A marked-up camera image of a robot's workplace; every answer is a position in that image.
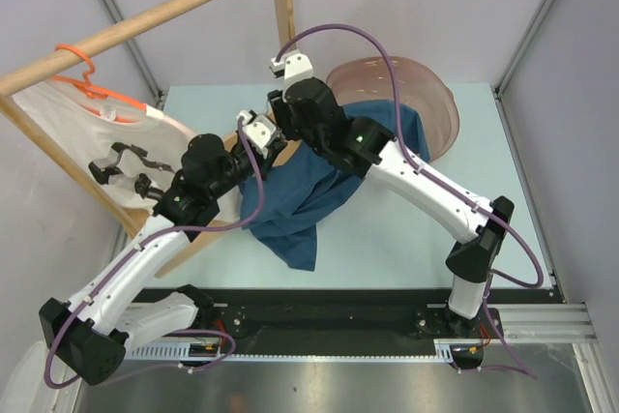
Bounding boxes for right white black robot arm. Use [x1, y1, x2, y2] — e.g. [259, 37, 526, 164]
[267, 77, 514, 338]

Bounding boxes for white printed t shirt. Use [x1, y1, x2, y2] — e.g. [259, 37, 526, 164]
[11, 81, 228, 214]

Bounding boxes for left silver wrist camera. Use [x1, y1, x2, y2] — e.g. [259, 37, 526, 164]
[237, 110, 280, 159]

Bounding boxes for blue t shirt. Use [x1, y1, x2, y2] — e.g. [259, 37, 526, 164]
[238, 100, 429, 272]

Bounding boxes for wooden clothes rack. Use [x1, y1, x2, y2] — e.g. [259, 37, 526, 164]
[0, 0, 310, 280]

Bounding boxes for pink translucent plastic basin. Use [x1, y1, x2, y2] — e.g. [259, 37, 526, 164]
[327, 56, 460, 162]

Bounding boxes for orange clothes hanger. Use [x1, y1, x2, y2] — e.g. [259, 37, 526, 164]
[50, 44, 147, 124]

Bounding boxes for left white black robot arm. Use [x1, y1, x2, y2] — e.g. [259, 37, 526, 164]
[39, 128, 287, 389]

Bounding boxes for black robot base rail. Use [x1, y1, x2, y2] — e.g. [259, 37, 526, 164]
[130, 286, 502, 361]

